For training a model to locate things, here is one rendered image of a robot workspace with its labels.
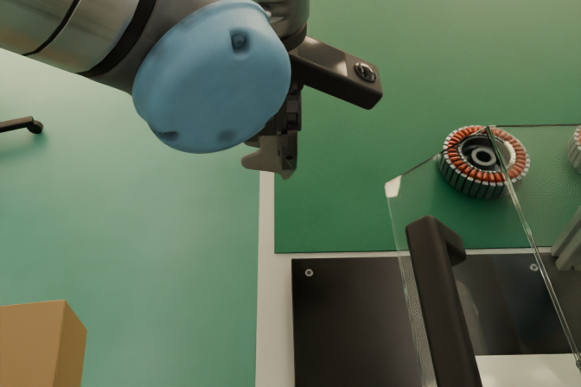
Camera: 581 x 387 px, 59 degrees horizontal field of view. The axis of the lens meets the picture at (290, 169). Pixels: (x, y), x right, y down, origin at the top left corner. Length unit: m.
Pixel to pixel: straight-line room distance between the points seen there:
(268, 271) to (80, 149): 1.37
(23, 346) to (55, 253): 1.11
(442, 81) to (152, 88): 0.71
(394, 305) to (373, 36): 0.53
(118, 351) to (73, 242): 0.39
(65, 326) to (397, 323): 0.34
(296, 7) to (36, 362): 0.39
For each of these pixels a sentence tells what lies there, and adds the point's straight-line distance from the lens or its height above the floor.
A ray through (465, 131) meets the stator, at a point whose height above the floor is 0.79.
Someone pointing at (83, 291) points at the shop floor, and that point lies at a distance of 1.56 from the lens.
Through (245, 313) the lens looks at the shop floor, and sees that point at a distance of 1.43.
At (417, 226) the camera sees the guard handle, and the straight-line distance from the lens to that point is 0.29.
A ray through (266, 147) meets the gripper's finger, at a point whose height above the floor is 0.90.
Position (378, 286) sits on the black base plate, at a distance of 0.59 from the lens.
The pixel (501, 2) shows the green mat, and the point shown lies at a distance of 1.13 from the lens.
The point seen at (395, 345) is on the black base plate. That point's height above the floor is 0.77.
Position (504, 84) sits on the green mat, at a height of 0.75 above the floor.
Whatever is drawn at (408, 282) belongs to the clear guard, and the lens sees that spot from 0.32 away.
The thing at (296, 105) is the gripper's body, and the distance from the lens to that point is 0.47.
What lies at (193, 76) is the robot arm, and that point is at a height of 1.15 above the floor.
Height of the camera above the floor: 1.29
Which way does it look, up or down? 49 degrees down
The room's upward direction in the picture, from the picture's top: straight up
